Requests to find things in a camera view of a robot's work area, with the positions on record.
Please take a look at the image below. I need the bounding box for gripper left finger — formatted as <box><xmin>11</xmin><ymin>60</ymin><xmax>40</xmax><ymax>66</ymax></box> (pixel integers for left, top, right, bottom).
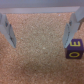
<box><xmin>0</xmin><ymin>12</ymin><xmax>17</xmax><ymax>49</ymax></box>

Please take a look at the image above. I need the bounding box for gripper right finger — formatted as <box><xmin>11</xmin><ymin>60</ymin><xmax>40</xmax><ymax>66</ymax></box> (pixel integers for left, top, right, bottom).
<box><xmin>62</xmin><ymin>11</ymin><xmax>84</xmax><ymax>49</ymax></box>

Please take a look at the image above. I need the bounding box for purple block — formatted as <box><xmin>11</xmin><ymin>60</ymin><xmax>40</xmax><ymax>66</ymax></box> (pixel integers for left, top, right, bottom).
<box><xmin>65</xmin><ymin>38</ymin><xmax>84</xmax><ymax>61</ymax></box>

